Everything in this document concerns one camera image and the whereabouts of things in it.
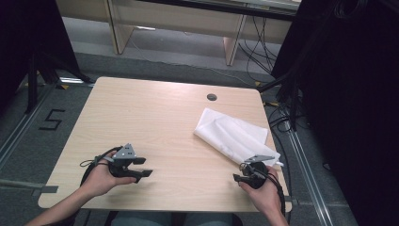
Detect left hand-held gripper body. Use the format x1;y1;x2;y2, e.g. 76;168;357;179
107;143;139;179

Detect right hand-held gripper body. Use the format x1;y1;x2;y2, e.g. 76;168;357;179
239;154;277;190

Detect white cloth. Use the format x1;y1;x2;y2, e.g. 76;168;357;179
193;107;285;168

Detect person's right hand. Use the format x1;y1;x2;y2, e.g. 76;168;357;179
238;165;282;215

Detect person's left hand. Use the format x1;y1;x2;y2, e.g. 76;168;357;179
81;151;138;198

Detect person's legs in jeans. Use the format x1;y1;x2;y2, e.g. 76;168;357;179
110;211;235;226

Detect black metal stand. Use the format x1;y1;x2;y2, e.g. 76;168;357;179
24;51;94;115
257;70;303;133

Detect grey metal cross bar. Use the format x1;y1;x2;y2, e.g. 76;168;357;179
0;178;59;199

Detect black curtain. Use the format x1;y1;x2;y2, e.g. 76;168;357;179
0;0;81;117
270;0;399;226

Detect light wooden background desk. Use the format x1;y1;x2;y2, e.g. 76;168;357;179
56;0;303;67

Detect left hand-held gripper black cable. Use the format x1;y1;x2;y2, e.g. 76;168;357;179
79;145;124;186

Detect metal floor rail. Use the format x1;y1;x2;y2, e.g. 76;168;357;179
0;84;59;170
283;121;336;226

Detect black floor cables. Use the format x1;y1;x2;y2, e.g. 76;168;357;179
263;99;295;202

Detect hanging black cable bundle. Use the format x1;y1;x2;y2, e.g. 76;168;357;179
237;15;279;76

